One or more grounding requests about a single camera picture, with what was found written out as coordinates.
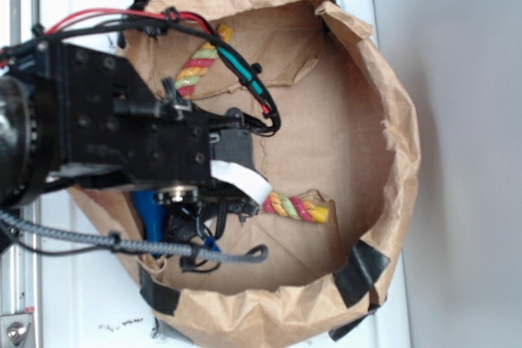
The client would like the brown paper bag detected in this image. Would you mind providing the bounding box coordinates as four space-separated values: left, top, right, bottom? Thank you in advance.
64 0 421 348

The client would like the grey braided cable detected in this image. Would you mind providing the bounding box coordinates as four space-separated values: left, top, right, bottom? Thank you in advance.
0 209 269 264

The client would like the blue plastic bottle toy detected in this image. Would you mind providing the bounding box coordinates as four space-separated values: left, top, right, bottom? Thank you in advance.
131 190 167 242

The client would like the red and black cable bundle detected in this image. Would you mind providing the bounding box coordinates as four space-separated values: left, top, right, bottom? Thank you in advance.
0 7 282 137

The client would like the silver corner bracket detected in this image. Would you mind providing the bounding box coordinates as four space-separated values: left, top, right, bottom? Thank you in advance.
1 313 35 348

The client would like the black tape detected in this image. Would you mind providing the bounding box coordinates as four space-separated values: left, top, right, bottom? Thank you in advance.
117 0 157 49
139 267 181 316
328 240 392 342

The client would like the multicolored twisted rope toy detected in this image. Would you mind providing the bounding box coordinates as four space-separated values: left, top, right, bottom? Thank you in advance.
175 42 330 224

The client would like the aluminium frame rail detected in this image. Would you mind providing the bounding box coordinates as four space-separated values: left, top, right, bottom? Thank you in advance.
1 0 42 347

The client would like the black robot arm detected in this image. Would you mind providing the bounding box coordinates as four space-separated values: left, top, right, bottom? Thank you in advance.
1 42 270 242

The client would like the black tape top left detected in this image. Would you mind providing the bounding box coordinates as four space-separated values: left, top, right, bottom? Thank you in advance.
117 0 157 49

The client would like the white plastic tray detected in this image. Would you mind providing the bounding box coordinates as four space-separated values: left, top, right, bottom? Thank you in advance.
40 0 409 347

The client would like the black tape bottom right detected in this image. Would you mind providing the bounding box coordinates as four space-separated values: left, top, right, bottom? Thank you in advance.
328 240 392 342

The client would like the black tape bottom left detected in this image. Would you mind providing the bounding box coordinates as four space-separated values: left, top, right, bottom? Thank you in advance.
139 267 181 316

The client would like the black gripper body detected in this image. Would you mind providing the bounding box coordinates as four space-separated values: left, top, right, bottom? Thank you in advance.
120 107 261 244

